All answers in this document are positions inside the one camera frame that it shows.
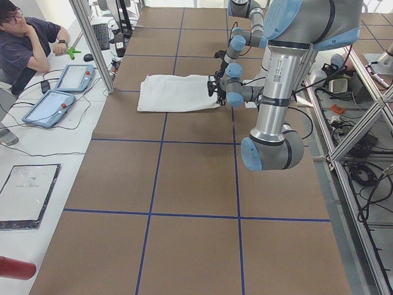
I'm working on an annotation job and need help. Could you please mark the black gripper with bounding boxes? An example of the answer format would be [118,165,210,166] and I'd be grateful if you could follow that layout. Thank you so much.
[207,75,227,106]
[214,50,228,76]

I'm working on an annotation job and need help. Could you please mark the white long-sleeve printed shirt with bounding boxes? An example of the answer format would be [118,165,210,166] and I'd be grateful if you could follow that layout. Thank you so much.
[137,74,220,112]

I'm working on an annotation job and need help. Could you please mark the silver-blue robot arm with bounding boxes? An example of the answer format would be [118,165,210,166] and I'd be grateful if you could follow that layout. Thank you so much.
[208,0,362,171]
[214,1,267,79]

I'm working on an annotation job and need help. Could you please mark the orange connector block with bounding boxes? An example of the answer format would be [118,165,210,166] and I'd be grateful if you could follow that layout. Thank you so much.
[330,104,346,115]

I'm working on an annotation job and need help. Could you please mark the black keyboard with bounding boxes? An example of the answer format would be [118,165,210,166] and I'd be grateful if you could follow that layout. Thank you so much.
[91,23,110,50]

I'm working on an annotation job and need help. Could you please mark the black computer mouse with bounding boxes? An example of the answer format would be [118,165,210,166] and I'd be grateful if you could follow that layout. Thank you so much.
[84,53,94,62]

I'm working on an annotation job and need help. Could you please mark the upper blue teach pendant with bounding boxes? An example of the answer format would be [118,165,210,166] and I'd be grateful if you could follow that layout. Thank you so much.
[55,64,95,92]

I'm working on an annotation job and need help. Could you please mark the blue teach pendant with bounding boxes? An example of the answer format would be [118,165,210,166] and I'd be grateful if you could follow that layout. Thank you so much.
[22,90,76,128]
[55,64,95,92]

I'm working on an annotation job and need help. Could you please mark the green hand tool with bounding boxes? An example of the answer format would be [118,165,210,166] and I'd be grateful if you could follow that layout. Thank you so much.
[66,47,82,60]

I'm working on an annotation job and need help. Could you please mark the lower blue teach pendant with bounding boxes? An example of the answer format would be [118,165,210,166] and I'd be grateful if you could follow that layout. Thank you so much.
[22,90,76,128]

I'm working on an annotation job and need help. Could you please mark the person in navy shirt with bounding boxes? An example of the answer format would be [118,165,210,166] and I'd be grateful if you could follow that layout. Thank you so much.
[1,1,69,94]

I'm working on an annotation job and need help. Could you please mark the red bottle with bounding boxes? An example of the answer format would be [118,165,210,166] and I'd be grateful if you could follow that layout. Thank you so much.
[1,256,36,280]

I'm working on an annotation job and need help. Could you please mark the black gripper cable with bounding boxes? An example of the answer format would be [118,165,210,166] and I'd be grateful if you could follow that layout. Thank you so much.
[241,76,314,145]
[227,20,246,56]

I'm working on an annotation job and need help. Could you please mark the aluminium frame post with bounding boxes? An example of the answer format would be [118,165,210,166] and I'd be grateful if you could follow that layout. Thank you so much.
[69,0,115,94]

